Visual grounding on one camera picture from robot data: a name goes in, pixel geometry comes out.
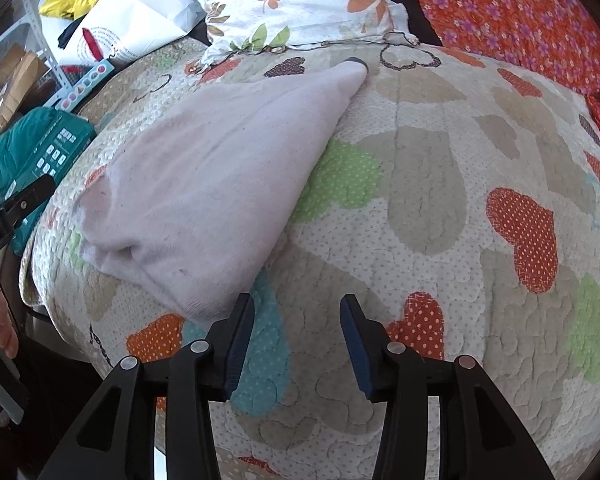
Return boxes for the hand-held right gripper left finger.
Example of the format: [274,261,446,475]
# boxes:
[37,292,257,480]

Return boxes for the teal cloth with box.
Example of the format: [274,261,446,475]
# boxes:
[0,107,100,257]

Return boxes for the white floral pillow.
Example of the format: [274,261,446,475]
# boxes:
[186,0,412,68]

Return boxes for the dark cloth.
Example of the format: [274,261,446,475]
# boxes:
[377,0,443,47]

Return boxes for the white paper bag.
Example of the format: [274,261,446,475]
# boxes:
[55,0,208,67]

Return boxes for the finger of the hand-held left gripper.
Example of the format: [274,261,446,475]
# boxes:
[0,174,57,233]

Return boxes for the colourful dotted sticker strip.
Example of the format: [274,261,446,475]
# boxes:
[54,59,117,112]

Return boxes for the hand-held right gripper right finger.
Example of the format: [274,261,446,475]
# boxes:
[339,294,556,480]

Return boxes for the white small garment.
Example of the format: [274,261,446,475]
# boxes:
[70,56,370,323]

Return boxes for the heart patterned quilt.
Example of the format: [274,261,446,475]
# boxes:
[20,40,600,480]

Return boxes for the orange floral bed sheet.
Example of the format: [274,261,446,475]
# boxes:
[384,0,600,158]

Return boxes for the cardboard box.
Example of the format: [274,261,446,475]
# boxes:
[0,42,52,137]

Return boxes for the person's left hand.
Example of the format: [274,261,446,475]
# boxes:
[0,290,22,361]

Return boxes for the grey metal shelf rack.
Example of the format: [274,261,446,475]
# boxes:
[0,0,76,151]

